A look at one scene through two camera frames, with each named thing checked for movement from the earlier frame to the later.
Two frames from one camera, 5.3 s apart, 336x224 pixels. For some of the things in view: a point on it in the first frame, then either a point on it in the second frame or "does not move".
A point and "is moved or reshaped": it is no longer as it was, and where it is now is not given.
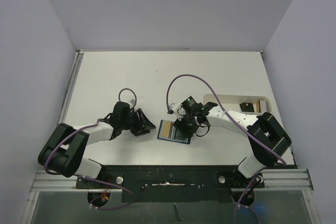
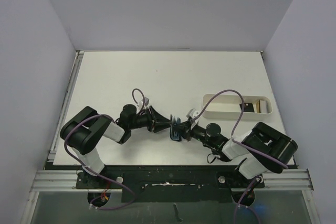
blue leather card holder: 167,131 is moved or reshaped
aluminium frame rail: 286,179 does not move
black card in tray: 247,107 does not move
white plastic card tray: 250,104 does not move
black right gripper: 185,127 → 187,130
